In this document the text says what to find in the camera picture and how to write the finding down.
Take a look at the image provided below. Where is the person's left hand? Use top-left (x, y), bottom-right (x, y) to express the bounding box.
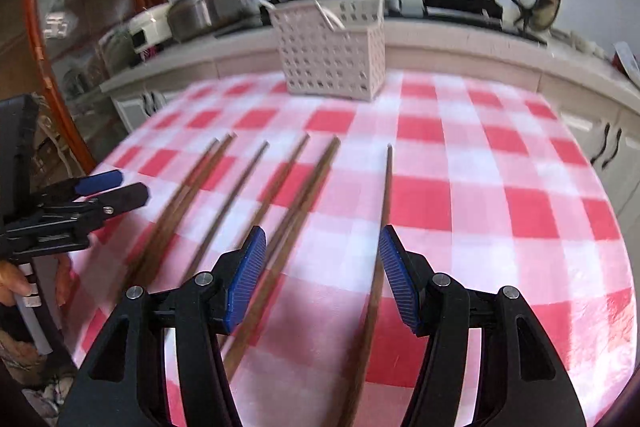
top-left (0, 263), bottom-right (32, 308)

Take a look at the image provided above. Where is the brown wooden chopstick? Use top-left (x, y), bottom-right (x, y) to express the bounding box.
top-left (247, 133), bottom-right (311, 240)
top-left (227, 136), bottom-right (342, 380)
top-left (337, 143), bottom-right (396, 427)
top-left (180, 141), bottom-right (270, 285)
top-left (112, 137), bottom-right (222, 303)
top-left (125, 132), bottom-right (237, 303)
top-left (220, 137), bottom-right (337, 378)

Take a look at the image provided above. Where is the white rice cooker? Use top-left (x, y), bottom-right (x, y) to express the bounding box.
top-left (125, 4), bottom-right (173, 62)

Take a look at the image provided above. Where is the person's patterned clothing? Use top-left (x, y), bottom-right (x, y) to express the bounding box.
top-left (0, 327), bottom-right (76, 413)

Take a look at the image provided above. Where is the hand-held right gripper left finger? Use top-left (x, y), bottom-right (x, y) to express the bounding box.
top-left (57, 226), bottom-right (268, 427)

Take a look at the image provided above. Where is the stainless steel pressure cooker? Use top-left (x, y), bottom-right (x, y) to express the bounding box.
top-left (167, 0), bottom-right (258, 42)

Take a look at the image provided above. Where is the white perforated plastic basket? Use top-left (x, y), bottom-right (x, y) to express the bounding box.
top-left (267, 0), bottom-right (387, 102)

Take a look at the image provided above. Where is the red white checkered tablecloth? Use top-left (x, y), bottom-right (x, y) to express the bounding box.
top-left (70, 69), bottom-right (633, 427)

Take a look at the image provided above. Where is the reddish wooden sliding door frame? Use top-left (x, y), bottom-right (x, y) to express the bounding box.
top-left (22, 0), bottom-right (98, 175)

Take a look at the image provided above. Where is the white spoon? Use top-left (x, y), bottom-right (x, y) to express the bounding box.
top-left (314, 0), bottom-right (346, 32)

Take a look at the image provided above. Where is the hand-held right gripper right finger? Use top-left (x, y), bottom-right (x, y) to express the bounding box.
top-left (377, 224), bottom-right (586, 427)

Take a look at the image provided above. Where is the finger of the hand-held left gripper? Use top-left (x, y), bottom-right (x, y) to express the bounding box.
top-left (50, 183), bottom-right (150, 233)
top-left (37, 170), bottom-right (123, 208)

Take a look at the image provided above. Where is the red white package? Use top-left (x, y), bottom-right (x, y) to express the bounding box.
top-left (611, 41), bottom-right (640, 88)

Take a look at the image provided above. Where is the light stone countertop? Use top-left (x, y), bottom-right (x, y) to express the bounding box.
top-left (97, 14), bottom-right (640, 108)

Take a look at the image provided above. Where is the black gas stove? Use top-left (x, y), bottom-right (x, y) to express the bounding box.
top-left (215, 0), bottom-right (548, 45)

